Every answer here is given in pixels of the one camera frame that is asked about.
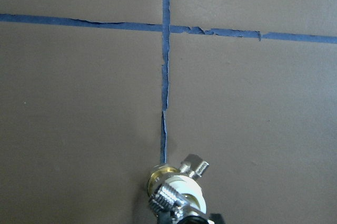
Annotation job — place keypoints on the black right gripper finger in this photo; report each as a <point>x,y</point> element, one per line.
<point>187,215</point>

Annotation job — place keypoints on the brass valve with white ends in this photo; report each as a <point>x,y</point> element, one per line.
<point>183,179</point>

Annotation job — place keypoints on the chrome tee pipe fitting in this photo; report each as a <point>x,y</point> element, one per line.
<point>165,197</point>

